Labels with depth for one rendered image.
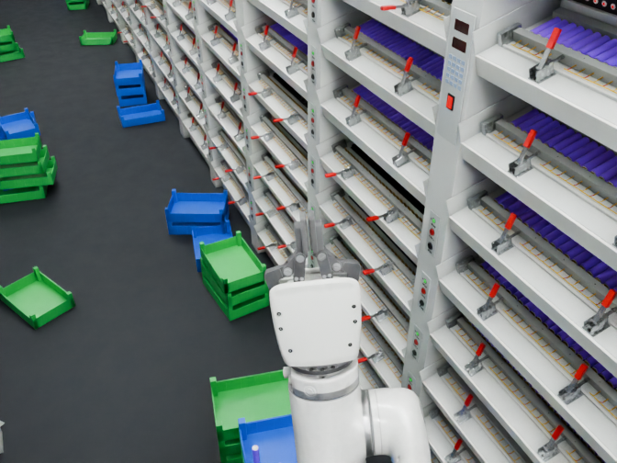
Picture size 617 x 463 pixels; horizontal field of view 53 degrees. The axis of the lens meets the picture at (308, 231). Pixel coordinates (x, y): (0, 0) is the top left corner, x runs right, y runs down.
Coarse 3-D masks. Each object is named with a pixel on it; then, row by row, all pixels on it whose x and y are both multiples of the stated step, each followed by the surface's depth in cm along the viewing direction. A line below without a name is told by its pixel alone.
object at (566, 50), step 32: (544, 0) 122; (576, 0) 117; (608, 0) 110; (480, 32) 119; (512, 32) 120; (544, 32) 117; (576, 32) 114; (608, 32) 110; (480, 64) 121; (512, 64) 116; (544, 64) 110; (576, 64) 108; (608, 64) 103; (544, 96) 108; (576, 96) 104; (608, 96) 101; (576, 128) 104; (608, 128) 97
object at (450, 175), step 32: (480, 0) 116; (512, 0) 119; (448, 32) 127; (480, 96) 128; (448, 160) 139; (448, 192) 142; (448, 224) 146; (448, 256) 153; (416, 288) 168; (416, 320) 172; (416, 384) 182
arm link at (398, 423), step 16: (368, 400) 73; (384, 400) 71; (400, 400) 71; (416, 400) 72; (384, 416) 70; (400, 416) 70; (416, 416) 70; (384, 432) 70; (400, 432) 69; (416, 432) 68; (384, 448) 70; (400, 448) 68; (416, 448) 67
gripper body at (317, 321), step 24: (288, 288) 66; (312, 288) 66; (336, 288) 66; (288, 312) 67; (312, 312) 67; (336, 312) 67; (360, 312) 68; (288, 336) 68; (312, 336) 68; (336, 336) 68; (360, 336) 69; (288, 360) 69; (312, 360) 68; (336, 360) 69
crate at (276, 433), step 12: (240, 420) 172; (264, 420) 175; (276, 420) 176; (288, 420) 177; (240, 432) 172; (252, 432) 177; (264, 432) 178; (276, 432) 178; (288, 432) 178; (252, 444) 174; (264, 444) 174; (276, 444) 174; (288, 444) 174; (264, 456) 171; (276, 456) 171; (288, 456) 171
